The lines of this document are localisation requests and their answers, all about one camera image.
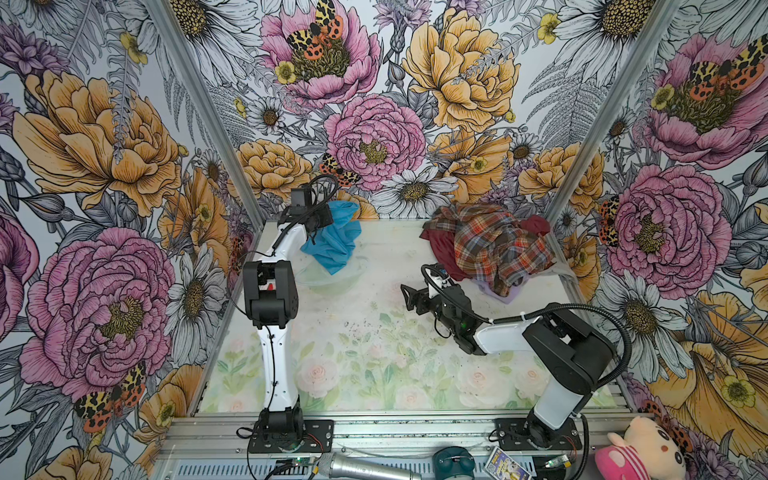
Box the teal blue cloth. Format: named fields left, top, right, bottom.
left=301, top=200, right=362, bottom=275

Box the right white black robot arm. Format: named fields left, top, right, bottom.
left=400, top=278, right=619, bottom=450

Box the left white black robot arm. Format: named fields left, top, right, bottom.
left=243, top=205, right=333, bottom=447

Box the red plaid cloth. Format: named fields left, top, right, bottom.
left=422, top=203, right=557, bottom=298

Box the clear plastic bowl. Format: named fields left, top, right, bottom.
left=297, top=256, right=369, bottom=296

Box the dark green round device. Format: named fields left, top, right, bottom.
left=432, top=446, right=476, bottom=480

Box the colourful card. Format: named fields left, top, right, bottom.
left=483, top=447, right=533, bottom=480

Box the silver microphone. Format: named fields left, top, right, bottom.
left=317, top=453, right=422, bottom=480

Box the small green circuit board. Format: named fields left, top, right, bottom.
left=544, top=454, right=571, bottom=470

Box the pink white plush toy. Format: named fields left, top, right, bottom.
left=594, top=417, right=686, bottom=480

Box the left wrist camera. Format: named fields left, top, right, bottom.
left=290, top=184, right=315, bottom=209

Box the aluminium front rail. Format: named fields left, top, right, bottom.
left=152, top=407, right=649, bottom=460

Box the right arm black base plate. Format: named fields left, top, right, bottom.
left=488, top=416, right=583, bottom=452

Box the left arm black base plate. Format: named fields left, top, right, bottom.
left=247, top=420, right=335, bottom=455

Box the aluminium left corner post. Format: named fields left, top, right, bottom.
left=147, top=1, right=265, bottom=233

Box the aluminium corner post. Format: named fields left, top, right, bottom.
left=545, top=0, right=681, bottom=225
left=147, top=1, right=265, bottom=233

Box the aluminium right corner post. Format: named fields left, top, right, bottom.
left=545, top=0, right=681, bottom=225

